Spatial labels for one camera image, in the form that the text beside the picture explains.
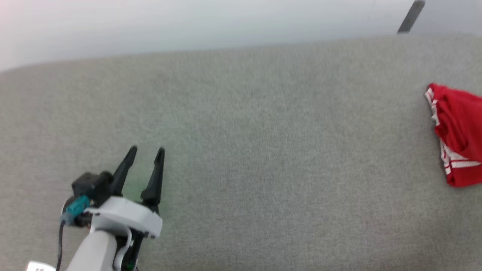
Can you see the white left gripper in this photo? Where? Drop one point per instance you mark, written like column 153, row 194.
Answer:
column 124, row 216

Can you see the red white jersey garment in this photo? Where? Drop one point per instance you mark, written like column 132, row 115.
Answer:
column 459, row 135

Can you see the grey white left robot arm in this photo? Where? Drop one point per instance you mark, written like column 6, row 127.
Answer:
column 94, row 252

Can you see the grey fabric sofa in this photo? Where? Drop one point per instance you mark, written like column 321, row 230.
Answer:
column 263, row 150

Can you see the white paper label tag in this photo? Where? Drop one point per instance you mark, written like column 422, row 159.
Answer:
column 40, row 267

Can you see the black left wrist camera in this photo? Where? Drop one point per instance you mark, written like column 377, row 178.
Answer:
column 92, row 186

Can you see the dark grey slanted post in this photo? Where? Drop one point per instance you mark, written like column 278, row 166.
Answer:
column 411, row 17

